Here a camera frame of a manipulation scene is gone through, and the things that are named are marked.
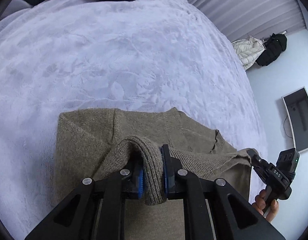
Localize black hanging jacket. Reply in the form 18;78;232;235
255;33;287;67

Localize black cable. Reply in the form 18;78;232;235
283;116;294;139

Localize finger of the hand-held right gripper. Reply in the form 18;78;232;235
247;149;271;178

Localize grey curtain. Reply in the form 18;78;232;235
151;0;307;42

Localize brown knit sweater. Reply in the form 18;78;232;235
52;107;259;240

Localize person's right hand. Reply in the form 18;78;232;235
252;189;280;223

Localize white puffer jacket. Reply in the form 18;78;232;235
231;36;266;71

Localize lavender plush blanket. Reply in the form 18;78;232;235
0;0;267;240

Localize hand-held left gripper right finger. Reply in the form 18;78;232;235
161;144;286;240

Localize flat screen monitor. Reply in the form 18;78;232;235
281;86;308;153

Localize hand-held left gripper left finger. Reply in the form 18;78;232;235
24;158;145;240

